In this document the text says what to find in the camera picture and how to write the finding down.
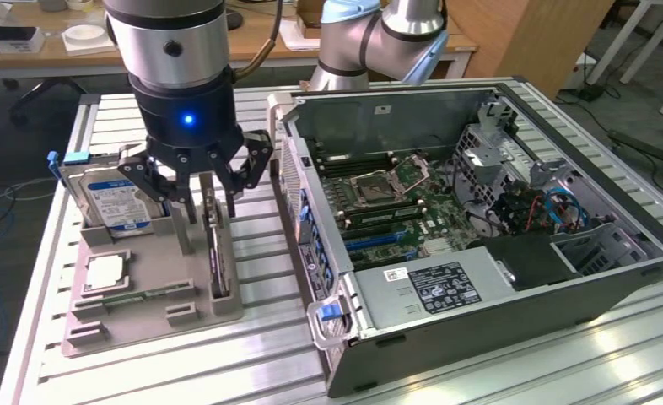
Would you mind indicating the silver CPU chip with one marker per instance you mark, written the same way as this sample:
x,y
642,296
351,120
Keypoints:
x,y
105,272

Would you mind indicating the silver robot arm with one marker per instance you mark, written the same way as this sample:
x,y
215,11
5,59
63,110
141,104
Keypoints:
x,y
167,42

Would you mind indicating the grey cup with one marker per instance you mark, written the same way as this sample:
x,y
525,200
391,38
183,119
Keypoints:
x,y
53,5

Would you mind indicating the white table frame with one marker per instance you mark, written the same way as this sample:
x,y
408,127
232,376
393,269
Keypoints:
x,y
614,48

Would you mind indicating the silver disk bay cage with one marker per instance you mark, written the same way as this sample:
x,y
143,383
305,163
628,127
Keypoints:
x,y
488,160

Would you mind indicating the grey parts rack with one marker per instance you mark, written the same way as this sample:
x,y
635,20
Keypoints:
x,y
151,270

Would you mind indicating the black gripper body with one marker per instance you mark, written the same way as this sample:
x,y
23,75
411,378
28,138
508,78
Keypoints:
x,y
187,118

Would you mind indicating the white round plastic holder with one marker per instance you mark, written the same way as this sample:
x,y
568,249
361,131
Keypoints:
x,y
85,40

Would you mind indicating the blue case latch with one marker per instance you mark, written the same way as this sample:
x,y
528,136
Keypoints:
x,y
328,314

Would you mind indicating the white box with red button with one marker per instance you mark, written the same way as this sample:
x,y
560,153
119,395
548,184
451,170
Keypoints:
x,y
580,71

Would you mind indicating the blue expansion slot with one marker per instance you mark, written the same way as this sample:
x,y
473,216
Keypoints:
x,y
376,241

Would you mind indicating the green motherboard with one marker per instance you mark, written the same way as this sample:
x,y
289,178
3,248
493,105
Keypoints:
x,y
443,211

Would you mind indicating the hard disk with blue rails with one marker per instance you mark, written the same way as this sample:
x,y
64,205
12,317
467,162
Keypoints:
x,y
100,202

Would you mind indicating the silver metal bracket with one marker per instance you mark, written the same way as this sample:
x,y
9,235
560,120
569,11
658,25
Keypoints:
x,y
600,249

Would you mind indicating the black chair base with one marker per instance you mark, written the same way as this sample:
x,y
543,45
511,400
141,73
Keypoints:
x,y
651,145
49,90

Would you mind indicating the grey power supply unit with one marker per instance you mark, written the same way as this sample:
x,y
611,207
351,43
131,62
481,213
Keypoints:
x,y
387,304

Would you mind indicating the white box with black top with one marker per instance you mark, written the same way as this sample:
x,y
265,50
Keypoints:
x,y
16,40

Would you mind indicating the black floor adapter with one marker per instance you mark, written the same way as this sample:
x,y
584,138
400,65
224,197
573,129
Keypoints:
x,y
589,93

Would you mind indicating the graphics card with fan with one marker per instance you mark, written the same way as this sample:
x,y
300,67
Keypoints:
x,y
217,261

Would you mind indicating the green RAM stick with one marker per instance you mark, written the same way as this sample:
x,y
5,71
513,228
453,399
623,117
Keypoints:
x,y
139,294

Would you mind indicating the CPU socket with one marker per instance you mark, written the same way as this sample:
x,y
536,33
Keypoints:
x,y
372,190

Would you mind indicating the RAM stick with black label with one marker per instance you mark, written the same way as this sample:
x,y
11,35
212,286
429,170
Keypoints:
x,y
384,216

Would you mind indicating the white paper stack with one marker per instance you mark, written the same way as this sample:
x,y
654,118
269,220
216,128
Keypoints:
x,y
300,38

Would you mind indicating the black open PC case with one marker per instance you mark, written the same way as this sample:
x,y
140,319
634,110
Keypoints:
x,y
477,337

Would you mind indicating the metal socket cover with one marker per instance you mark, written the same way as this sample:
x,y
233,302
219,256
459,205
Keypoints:
x,y
417,159

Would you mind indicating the wooden cabinet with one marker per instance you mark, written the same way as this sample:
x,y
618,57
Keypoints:
x,y
533,38

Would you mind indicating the wooden desk with white frame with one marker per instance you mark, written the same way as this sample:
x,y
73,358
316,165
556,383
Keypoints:
x,y
55,59

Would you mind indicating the brown cardboard box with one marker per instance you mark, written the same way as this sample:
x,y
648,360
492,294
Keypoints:
x,y
308,12

